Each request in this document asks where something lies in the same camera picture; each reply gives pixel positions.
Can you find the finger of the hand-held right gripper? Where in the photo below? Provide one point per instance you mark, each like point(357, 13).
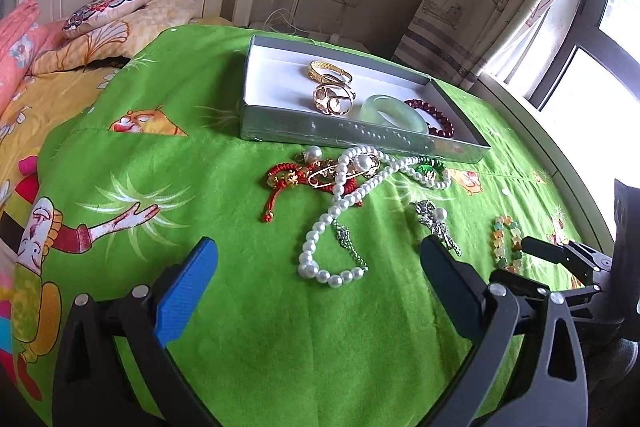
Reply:
point(520, 282)
point(550, 252)

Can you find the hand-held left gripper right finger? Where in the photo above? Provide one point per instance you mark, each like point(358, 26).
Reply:
point(445, 269)

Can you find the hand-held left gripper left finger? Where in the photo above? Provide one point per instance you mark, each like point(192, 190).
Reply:
point(185, 292)

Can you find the silver brooch with pearl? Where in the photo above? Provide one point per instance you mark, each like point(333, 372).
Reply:
point(434, 217)

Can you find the green bead pendant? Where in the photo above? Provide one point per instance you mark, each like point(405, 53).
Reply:
point(426, 167)

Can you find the gold safety pin brooch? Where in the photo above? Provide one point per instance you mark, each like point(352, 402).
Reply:
point(325, 177)

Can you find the grey pearl pendant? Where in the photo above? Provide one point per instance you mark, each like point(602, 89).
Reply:
point(313, 153)

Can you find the grey jewelry box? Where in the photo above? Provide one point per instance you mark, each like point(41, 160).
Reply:
point(300, 127)

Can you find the green cartoon blanket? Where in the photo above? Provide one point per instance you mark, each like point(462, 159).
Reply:
point(250, 307)

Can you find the pale green jade bangle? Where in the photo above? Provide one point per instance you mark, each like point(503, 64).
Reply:
point(380, 107)

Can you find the window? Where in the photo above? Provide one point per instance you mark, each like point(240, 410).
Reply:
point(600, 72)

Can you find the gold scarf clip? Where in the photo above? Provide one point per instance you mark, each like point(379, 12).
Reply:
point(330, 99)

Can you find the gold bangle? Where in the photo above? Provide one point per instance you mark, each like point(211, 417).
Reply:
point(325, 68)

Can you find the yellow bedsheet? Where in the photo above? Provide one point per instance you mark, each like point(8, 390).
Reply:
point(50, 97)

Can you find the white nightstand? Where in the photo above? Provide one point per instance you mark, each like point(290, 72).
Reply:
point(345, 41)

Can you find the yellow floral pillow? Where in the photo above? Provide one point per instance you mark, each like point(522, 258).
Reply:
point(150, 19)

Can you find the embroidered floral pillow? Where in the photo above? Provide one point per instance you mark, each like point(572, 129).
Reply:
point(107, 9)

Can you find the pink floral quilt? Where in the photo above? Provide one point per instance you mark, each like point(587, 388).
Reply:
point(20, 42)

